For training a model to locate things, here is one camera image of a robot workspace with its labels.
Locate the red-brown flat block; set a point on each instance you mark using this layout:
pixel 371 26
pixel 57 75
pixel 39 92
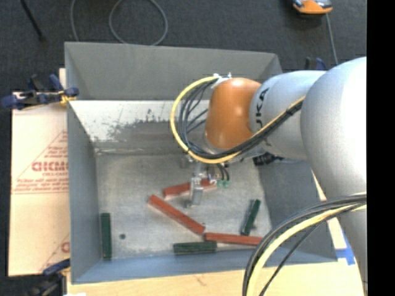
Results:
pixel 176 213
pixel 233 239
pixel 176 190

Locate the black cylinder on white bracket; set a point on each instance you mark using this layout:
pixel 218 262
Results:
pixel 264 159

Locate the brown cardboard board, red print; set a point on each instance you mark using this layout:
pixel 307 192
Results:
pixel 37 196

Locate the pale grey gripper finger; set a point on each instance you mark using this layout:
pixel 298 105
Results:
pixel 199 196
pixel 193 187

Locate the dark green flat block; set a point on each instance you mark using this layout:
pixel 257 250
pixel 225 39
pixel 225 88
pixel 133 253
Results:
pixel 194 247
pixel 250 217
pixel 105 236

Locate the grey metal bin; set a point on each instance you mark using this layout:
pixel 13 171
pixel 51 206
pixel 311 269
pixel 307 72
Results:
pixel 139 180

